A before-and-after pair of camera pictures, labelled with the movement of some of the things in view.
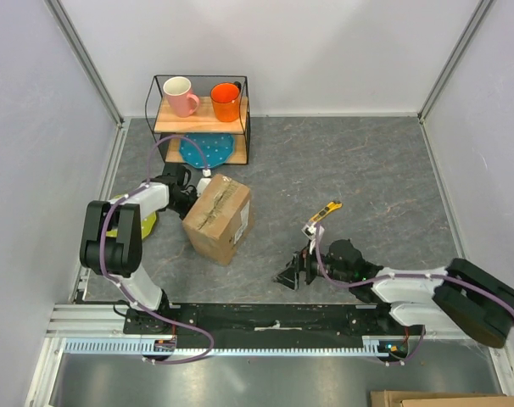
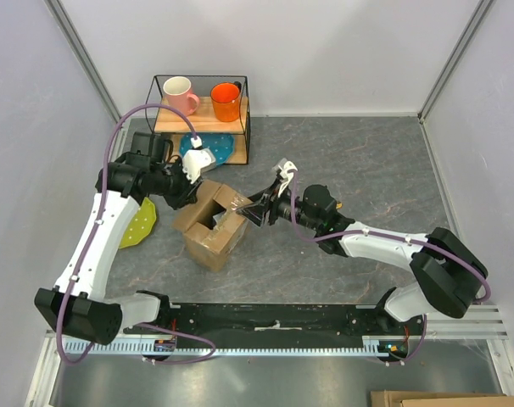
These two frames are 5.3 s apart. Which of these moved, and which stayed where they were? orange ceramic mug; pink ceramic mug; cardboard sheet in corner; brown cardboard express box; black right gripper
Moved: black right gripper; brown cardboard express box
Stayed: pink ceramic mug; cardboard sheet in corner; orange ceramic mug
